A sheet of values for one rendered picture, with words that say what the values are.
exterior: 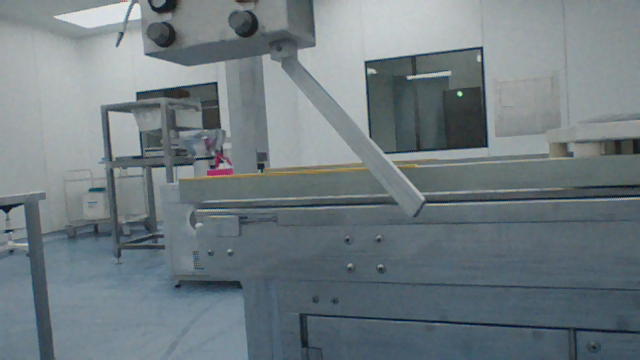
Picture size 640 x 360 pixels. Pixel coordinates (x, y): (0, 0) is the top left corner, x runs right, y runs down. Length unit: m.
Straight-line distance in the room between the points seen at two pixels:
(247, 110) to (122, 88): 6.46
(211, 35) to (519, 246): 0.46
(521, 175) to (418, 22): 5.35
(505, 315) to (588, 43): 5.39
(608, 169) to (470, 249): 0.17
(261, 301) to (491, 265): 0.56
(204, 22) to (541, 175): 0.45
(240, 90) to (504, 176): 0.59
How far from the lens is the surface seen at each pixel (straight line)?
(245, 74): 0.97
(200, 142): 3.52
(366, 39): 5.91
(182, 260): 3.49
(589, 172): 0.57
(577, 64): 5.87
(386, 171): 0.47
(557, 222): 0.57
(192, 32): 0.66
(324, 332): 0.70
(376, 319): 0.67
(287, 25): 0.59
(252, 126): 0.95
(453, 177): 0.56
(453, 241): 0.57
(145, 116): 4.58
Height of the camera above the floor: 0.89
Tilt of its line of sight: 3 degrees down
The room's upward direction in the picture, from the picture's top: 4 degrees counter-clockwise
